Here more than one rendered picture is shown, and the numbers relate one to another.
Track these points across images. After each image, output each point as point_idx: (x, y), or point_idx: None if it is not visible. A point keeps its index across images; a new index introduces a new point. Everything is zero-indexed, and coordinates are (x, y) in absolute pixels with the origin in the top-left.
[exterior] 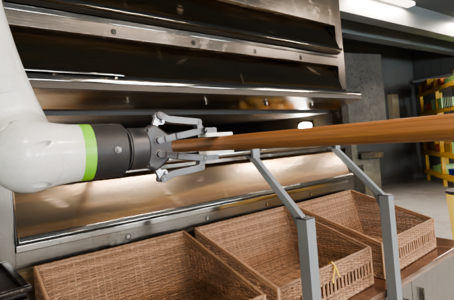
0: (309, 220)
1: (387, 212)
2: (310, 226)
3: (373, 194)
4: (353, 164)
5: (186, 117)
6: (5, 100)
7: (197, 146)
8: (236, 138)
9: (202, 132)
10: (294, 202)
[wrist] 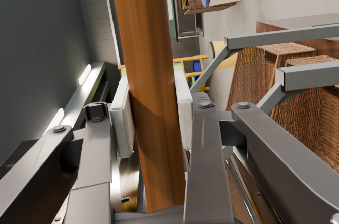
0: (283, 70)
1: (245, 39)
2: (291, 69)
3: (227, 57)
4: (196, 81)
5: (17, 162)
6: None
7: (171, 191)
8: None
9: (105, 120)
10: (259, 102)
